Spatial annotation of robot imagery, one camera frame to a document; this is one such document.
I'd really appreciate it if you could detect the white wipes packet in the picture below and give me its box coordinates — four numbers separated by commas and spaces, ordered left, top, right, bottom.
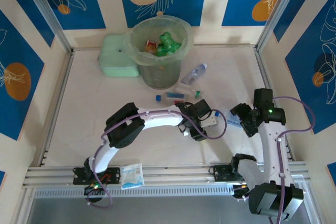
120, 163, 145, 190

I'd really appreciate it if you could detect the clear seda water bottle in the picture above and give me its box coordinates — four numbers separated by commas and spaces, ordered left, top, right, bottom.
215, 111, 244, 130

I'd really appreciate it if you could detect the grey slotted cable duct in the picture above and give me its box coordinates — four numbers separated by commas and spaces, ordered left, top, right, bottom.
33, 185, 236, 199

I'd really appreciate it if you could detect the clear bottle with green cap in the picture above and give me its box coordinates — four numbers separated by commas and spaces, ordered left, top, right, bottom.
175, 82, 207, 100

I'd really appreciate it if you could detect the grey metal panel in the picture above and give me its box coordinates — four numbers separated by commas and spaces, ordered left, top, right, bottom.
25, 183, 320, 224

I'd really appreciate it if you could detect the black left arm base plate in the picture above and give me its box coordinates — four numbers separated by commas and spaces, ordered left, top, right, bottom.
72, 166, 121, 186

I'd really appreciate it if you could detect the green mesh bin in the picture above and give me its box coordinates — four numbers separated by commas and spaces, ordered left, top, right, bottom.
130, 15, 195, 90

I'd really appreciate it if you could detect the green bottle with white label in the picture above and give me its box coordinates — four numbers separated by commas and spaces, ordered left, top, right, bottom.
156, 31, 175, 57

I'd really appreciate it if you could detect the long aluminium base rail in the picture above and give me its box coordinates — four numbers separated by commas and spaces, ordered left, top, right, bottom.
22, 165, 308, 189

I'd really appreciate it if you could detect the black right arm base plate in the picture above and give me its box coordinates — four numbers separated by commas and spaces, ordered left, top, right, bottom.
212, 165, 237, 183

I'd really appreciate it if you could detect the aluminium side rail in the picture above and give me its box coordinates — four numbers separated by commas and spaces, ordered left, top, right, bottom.
26, 50, 76, 168
255, 48, 308, 168

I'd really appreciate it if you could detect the aluminium frame post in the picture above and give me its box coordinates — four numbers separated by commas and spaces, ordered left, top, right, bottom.
256, 0, 324, 51
18, 0, 73, 53

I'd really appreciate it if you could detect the mint green lidded box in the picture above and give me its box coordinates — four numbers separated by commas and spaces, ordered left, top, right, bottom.
98, 34, 140, 78

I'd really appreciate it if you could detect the clear bottle with lavender label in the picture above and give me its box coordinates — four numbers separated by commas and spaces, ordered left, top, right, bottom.
182, 62, 208, 85

